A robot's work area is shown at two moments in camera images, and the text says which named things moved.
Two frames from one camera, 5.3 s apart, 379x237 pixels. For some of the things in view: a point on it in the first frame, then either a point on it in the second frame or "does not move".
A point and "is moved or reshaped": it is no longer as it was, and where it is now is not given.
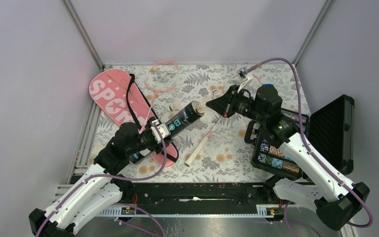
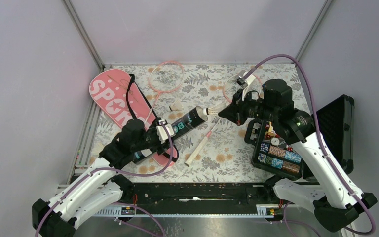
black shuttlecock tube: (174, 122) is moved or reshaped
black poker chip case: (330, 132) does not move
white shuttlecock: (176, 105) does not move
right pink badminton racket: (194, 153) does not move
